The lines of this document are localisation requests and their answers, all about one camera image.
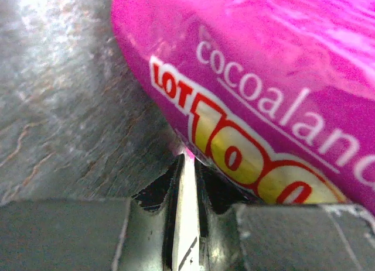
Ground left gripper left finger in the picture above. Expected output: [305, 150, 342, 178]
[1, 155, 185, 270]

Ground purple grape candy bag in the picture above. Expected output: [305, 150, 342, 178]
[112, 0, 374, 211]

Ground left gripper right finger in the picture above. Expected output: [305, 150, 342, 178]
[195, 161, 374, 270]

